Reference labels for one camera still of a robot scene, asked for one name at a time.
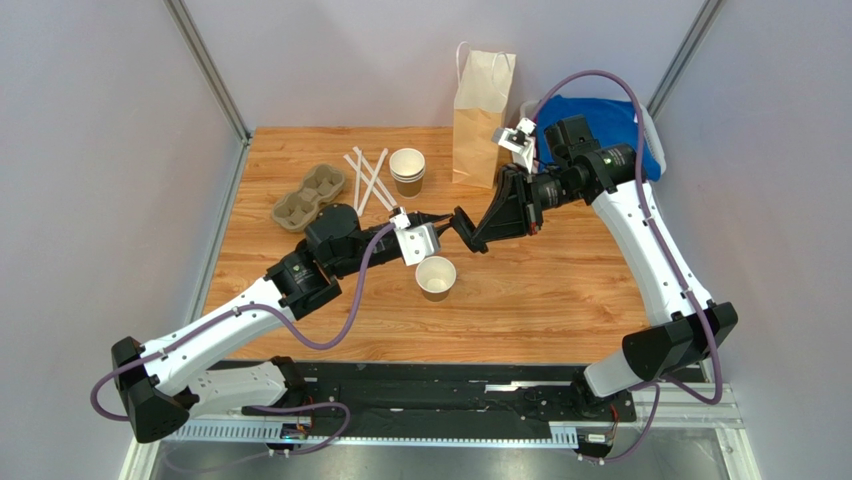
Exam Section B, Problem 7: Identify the stack of paper cups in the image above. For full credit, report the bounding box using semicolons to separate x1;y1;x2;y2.
389;148;426;199

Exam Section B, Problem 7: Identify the cardboard cup carrier tray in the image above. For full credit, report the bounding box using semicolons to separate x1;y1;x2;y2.
270;164;346;233

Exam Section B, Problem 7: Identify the single paper coffee cup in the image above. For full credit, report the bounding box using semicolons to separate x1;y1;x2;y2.
415;256;457;302

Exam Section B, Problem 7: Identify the white plastic basket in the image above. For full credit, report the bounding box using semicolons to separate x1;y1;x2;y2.
519;99;668;176

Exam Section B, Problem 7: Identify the black plastic cup lid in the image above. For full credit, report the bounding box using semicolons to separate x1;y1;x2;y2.
450;206;488;254

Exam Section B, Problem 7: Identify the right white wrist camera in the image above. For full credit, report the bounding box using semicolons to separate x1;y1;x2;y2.
492;117;538;174

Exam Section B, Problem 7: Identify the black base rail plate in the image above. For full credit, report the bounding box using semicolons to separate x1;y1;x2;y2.
212;359;707;441

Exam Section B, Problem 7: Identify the blue folded towel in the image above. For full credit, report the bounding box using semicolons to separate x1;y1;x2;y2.
535;94;663;182

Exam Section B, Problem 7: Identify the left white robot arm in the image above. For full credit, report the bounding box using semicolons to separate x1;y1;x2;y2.
106;204;451;443

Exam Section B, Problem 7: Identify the white wrapped straw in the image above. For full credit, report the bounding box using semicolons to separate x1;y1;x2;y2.
352;146;397;215
343;154;397;211
353;147;391;216

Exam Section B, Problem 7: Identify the brown paper bag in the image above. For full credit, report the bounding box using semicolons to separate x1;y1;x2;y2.
452;41;516;189

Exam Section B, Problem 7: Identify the white slotted cable duct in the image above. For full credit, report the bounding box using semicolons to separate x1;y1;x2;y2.
165;412;579;449

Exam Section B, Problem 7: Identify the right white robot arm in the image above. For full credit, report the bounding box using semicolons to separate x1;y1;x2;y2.
456;115;738;417

